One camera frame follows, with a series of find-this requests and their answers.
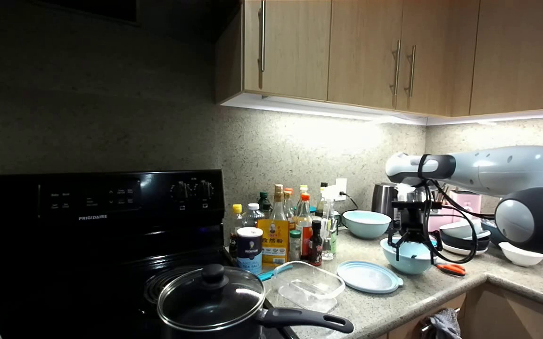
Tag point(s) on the clear glass container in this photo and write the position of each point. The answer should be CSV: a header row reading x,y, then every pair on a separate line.
x,y
307,286

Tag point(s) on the light blue round lid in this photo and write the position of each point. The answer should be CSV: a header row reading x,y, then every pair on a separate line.
x,y
369,277

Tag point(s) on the white plastic bottle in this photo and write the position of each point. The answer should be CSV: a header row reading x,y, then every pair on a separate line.
x,y
323,194

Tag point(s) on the grey hanging towel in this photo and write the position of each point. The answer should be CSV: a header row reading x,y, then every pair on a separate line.
x,y
442,322

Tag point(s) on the black electric stove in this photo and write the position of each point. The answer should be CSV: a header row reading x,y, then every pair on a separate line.
x,y
95,250

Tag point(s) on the clear water bottle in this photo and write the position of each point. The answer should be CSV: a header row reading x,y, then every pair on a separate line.
x,y
254,214

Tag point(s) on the clear glass bottle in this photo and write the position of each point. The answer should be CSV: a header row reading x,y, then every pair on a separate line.
x,y
329,235

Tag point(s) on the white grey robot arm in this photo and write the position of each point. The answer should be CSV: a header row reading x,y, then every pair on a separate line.
x,y
510,167

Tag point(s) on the orange cap bottle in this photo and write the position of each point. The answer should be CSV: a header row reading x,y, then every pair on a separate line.
x,y
290,203

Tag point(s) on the glass pot lid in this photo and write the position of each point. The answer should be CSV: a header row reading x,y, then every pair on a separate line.
x,y
208,301

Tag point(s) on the green glass bottle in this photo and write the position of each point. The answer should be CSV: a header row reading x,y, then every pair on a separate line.
x,y
265,203

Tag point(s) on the white plate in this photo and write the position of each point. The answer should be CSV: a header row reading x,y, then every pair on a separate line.
x,y
480,252

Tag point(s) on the black saucepan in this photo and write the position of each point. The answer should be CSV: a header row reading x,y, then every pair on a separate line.
x,y
310,316

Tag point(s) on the yellow label bottle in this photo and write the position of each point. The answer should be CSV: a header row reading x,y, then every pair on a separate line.
x,y
274,241

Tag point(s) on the under cabinet light strip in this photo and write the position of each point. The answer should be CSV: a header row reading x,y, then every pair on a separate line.
x,y
322,107

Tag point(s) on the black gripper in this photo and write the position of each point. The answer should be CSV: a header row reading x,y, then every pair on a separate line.
x,y
418,226

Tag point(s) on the green cap jar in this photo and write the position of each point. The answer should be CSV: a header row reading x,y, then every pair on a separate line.
x,y
295,245

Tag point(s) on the small white bowl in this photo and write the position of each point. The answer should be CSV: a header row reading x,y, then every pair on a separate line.
x,y
523,256

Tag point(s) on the wooden wall cabinets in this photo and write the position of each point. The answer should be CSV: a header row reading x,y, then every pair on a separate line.
x,y
359,49

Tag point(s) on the dark sauce bottle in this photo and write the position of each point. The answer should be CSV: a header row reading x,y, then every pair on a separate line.
x,y
316,245

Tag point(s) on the red sauce bottle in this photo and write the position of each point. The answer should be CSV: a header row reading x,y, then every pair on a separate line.
x,y
307,218

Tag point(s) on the pink utensil holder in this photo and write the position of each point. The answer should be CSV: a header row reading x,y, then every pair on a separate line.
x,y
446,220

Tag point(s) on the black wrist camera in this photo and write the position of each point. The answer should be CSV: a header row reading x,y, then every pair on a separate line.
x,y
418,203

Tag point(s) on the light blue bowl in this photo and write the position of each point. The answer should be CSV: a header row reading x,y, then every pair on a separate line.
x,y
367,226
410,265

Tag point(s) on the dark stacked bowls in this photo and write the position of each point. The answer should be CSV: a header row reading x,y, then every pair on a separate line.
x,y
480,235

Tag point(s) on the yellow cap bottle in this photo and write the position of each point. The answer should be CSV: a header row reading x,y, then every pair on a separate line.
x,y
239,216

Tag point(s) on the wooden base cabinet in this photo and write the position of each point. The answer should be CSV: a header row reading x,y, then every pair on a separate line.
x,y
510,312

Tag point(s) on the dark blue white can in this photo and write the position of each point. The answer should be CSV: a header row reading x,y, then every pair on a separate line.
x,y
250,246

